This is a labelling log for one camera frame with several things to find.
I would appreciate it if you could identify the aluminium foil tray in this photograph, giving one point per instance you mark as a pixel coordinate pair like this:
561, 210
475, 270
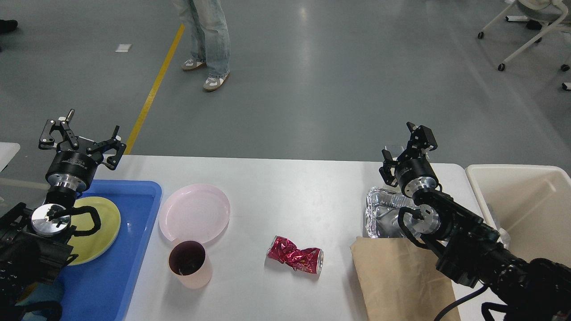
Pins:
381, 213

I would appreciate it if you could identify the person in blue jeans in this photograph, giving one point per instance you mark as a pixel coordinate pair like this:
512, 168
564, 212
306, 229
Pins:
205, 22

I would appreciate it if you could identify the crushed red can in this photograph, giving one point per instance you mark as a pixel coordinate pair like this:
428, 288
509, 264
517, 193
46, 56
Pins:
308, 260

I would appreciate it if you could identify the white office chair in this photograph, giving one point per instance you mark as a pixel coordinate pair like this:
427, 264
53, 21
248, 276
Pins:
544, 17

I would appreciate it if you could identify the beige plastic bin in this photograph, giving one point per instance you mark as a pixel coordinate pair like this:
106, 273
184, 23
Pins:
532, 204

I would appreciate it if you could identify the white side table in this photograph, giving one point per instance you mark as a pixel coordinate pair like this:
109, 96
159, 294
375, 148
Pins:
7, 152

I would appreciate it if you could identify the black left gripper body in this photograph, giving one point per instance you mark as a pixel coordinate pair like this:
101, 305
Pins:
71, 170

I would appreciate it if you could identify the pink plastic cup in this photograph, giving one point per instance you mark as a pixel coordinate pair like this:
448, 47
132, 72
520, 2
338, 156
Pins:
190, 263

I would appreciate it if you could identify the pink plastic plate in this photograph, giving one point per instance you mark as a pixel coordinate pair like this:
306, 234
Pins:
198, 212

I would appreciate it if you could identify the brown paper bag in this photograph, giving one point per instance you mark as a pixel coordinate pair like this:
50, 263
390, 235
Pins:
399, 281

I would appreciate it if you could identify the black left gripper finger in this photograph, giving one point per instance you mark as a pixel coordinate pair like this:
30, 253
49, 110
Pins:
57, 135
97, 151

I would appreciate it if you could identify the person in black trousers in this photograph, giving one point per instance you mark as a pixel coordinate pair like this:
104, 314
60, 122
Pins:
7, 26

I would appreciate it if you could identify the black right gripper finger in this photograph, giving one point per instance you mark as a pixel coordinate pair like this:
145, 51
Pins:
387, 170
421, 141

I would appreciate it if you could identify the yellow plastic plate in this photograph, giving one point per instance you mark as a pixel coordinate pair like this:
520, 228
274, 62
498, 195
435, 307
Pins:
91, 247

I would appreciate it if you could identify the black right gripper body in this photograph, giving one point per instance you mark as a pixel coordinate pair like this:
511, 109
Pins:
415, 174

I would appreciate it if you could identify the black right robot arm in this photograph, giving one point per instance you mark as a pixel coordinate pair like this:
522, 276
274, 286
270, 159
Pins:
468, 250

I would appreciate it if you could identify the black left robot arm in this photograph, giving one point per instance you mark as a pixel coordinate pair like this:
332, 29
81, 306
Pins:
34, 245

